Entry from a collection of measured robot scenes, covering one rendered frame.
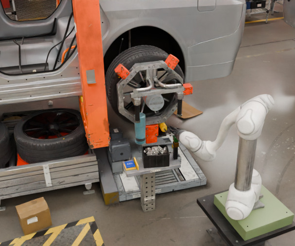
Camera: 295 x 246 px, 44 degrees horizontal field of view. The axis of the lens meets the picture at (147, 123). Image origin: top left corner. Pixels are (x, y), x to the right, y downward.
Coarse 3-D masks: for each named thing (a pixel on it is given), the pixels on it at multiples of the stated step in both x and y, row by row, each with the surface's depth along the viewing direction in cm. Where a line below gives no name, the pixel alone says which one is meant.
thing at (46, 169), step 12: (84, 156) 304; (12, 168) 291; (24, 168) 292; (36, 168) 295; (48, 168) 297; (60, 168) 301; (72, 168) 305; (84, 168) 307; (0, 180) 291; (12, 180) 294; (48, 180) 302
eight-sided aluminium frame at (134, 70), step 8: (136, 64) 283; (144, 64) 283; (152, 64) 284; (160, 64) 286; (136, 72) 283; (168, 72) 291; (120, 80) 289; (128, 80) 285; (120, 88) 286; (120, 96) 290; (120, 104) 293; (176, 104) 308; (120, 112) 297; (128, 112) 304; (168, 112) 310; (152, 120) 309; (160, 120) 311
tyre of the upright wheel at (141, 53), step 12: (132, 48) 302; (144, 48) 298; (156, 48) 304; (120, 60) 295; (132, 60) 287; (144, 60) 289; (156, 60) 292; (108, 72) 303; (180, 72) 303; (108, 84) 298; (108, 96) 299
